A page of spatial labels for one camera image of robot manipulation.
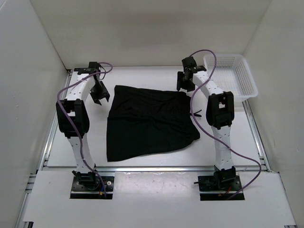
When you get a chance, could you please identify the black shorts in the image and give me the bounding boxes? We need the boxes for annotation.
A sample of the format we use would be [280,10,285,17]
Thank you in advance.
[106,85,200,162]

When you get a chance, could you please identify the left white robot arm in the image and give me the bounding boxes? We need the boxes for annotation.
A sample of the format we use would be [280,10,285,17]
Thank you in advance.
[56,62,110,194]

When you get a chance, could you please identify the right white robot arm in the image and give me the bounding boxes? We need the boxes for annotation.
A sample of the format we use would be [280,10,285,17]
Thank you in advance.
[177,66,236,190]

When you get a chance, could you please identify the white perforated plastic basket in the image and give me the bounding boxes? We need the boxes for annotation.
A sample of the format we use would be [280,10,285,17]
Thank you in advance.
[203,54,258,105]

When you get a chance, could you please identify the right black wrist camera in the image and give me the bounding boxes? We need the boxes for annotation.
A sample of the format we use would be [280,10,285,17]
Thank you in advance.
[181,56,197,71]

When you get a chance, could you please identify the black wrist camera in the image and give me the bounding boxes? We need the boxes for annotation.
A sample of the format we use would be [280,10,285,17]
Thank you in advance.
[88,62,100,71]
[181,56,197,71]

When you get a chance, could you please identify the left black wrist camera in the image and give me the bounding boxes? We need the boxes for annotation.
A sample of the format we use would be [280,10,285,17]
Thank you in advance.
[88,62,100,71]

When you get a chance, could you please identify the black corner bracket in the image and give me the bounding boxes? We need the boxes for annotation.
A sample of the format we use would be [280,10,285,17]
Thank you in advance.
[73,67,87,72]

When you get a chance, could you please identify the aluminium front rail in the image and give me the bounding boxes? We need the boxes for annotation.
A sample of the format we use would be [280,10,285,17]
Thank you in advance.
[97,166,214,172]

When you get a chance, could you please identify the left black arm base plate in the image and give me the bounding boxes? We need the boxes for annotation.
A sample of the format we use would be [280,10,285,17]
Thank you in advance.
[70,173,114,200]

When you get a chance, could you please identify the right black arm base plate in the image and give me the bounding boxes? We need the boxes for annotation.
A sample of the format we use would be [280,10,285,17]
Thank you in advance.
[193,175,242,201]

